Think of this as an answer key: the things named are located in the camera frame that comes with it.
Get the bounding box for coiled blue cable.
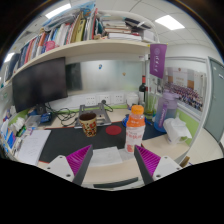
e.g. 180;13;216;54
121;114;131;128

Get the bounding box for purple pennant flag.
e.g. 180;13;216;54
149;43;168;80

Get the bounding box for group photo poster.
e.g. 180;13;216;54
163;66;205;113

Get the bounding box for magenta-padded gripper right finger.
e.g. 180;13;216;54
133;144;184;186

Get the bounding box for white paper sheet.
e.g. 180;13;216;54
89;146;124;168

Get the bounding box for flat round red coaster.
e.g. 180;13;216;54
105;124;123;136

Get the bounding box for white notebook paper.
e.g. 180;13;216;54
16;129;52;167

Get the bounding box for white ceramic teapot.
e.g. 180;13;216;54
125;92;140;109

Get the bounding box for black computer monitor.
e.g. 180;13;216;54
11;56;69;116

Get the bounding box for flower-patterned paper cup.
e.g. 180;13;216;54
78;112;98;138

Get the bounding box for small blue device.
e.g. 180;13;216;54
39;112;54;124

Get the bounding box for white wall socket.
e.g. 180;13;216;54
113;93;125;105
98;94;111;106
84;94;97;107

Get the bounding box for white crumpled tissue bag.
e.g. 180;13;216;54
163;116;193;146

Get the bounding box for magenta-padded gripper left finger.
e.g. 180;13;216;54
44;144;94;187

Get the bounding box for dark wine bottle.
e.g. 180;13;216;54
138;75;148;106

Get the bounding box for orange-capped drink bottle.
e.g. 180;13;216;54
124;104;147;154

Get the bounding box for grey door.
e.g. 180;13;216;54
203;56;224;143

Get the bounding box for purple translucent water jug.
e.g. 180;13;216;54
153;91;180;133

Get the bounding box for tall green drinking glass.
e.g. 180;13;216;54
144;94;158;118

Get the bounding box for ceiling lights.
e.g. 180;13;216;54
3;3;186;64

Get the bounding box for large black desk mat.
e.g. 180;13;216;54
38;121;166;164

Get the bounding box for tangled black cables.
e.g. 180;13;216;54
44;101;80;128

